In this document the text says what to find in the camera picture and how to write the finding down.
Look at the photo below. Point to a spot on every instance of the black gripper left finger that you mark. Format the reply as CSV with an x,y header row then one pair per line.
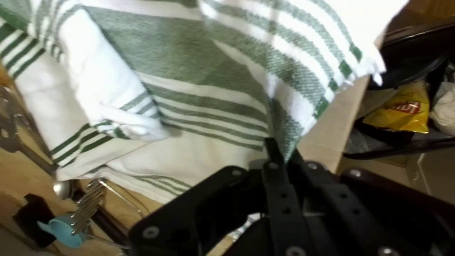
x,y
279,204

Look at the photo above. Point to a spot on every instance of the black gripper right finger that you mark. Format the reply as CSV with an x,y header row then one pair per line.
x,y
341,208

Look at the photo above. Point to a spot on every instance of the white green striped towel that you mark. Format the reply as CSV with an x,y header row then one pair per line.
x,y
189,72

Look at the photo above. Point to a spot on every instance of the yellow chips bag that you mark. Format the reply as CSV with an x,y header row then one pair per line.
x,y
400,111

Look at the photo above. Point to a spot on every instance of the white plastic bag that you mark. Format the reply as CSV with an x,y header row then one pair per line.
x,y
444,109

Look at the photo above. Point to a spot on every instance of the black plastic bin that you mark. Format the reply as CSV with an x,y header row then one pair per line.
x,y
412,52

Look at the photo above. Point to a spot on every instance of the metal serving spoon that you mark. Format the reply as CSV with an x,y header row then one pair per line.
x,y
61,190

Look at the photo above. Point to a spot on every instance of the small black block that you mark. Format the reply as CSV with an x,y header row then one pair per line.
x,y
30,218

